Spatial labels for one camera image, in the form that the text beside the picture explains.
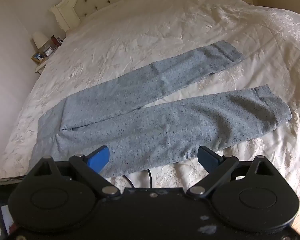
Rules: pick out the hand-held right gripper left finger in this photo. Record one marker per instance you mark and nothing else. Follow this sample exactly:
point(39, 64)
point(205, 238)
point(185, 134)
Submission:
point(100, 158)

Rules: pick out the white table lamp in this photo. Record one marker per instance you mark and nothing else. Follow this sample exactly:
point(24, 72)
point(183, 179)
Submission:
point(40, 38)

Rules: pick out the small white clock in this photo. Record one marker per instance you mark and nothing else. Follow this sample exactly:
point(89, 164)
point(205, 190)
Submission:
point(49, 52)

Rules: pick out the wooden picture frame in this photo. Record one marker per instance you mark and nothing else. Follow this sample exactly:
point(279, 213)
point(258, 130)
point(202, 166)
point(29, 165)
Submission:
point(38, 57)

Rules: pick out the white floral bedspread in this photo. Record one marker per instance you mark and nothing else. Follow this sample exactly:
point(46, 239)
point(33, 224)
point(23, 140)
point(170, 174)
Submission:
point(165, 30)

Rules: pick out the grey speckled pants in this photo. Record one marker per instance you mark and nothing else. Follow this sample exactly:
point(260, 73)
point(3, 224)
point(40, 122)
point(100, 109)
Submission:
point(165, 120)

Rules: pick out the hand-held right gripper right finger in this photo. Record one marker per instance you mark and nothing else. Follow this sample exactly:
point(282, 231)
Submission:
point(207, 158)

